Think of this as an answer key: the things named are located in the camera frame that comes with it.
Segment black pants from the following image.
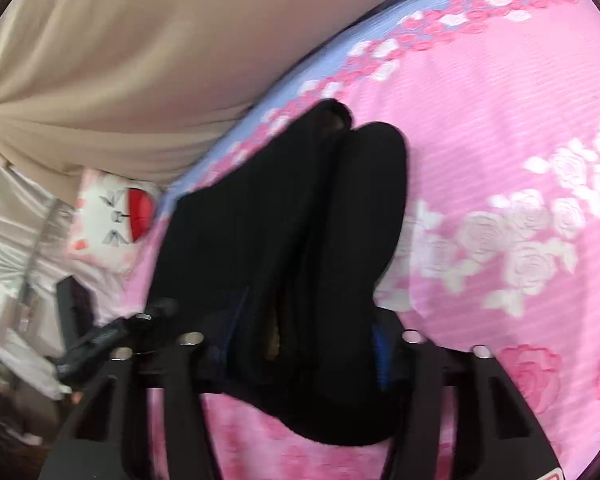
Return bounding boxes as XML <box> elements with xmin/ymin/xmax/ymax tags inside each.
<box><xmin>147</xmin><ymin>98</ymin><xmax>409</xmax><ymax>447</ymax></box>

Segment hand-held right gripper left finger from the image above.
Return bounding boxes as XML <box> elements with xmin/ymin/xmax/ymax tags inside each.
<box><xmin>40</xmin><ymin>332</ymin><xmax>222</xmax><ymax>480</ymax></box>

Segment white satin cloth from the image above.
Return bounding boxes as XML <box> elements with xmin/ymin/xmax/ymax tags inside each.
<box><xmin>0</xmin><ymin>150</ymin><xmax>131</xmax><ymax>402</ymax></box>

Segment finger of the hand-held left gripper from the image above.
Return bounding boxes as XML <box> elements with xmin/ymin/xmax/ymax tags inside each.
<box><xmin>55</xmin><ymin>298</ymin><xmax>179</xmax><ymax>385</ymax></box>

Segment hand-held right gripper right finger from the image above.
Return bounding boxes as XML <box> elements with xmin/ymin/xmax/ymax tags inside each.
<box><xmin>374</xmin><ymin>328</ymin><xmax>557</xmax><ymax>480</ymax></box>

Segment pink rose bedsheet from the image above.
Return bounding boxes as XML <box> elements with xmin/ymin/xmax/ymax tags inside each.
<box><xmin>95</xmin><ymin>0</ymin><xmax>600</xmax><ymax>480</ymax></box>

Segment pink cartoon face pillow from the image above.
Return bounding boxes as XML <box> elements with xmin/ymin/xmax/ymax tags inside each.
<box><xmin>65</xmin><ymin>167</ymin><xmax>162</xmax><ymax>275</ymax></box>

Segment beige cloth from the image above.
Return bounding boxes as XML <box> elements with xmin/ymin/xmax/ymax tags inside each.
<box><xmin>0</xmin><ymin>0</ymin><xmax>433</xmax><ymax>187</ymax></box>

